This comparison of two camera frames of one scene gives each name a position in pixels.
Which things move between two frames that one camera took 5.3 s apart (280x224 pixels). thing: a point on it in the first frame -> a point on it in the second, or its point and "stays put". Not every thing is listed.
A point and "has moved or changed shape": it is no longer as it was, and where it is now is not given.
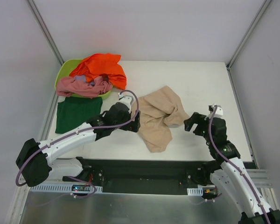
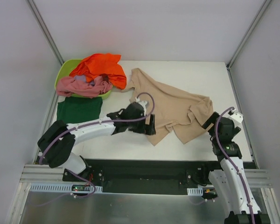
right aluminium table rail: x=241 y=110 stays put
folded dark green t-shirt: x=74 y=111 stays put
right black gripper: x=201 y=125 -> x=210 y=121
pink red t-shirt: x=66 y=86 stays put
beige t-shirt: x=158 y=112 has moved or changed shape
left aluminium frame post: x=38 y=17 stays put
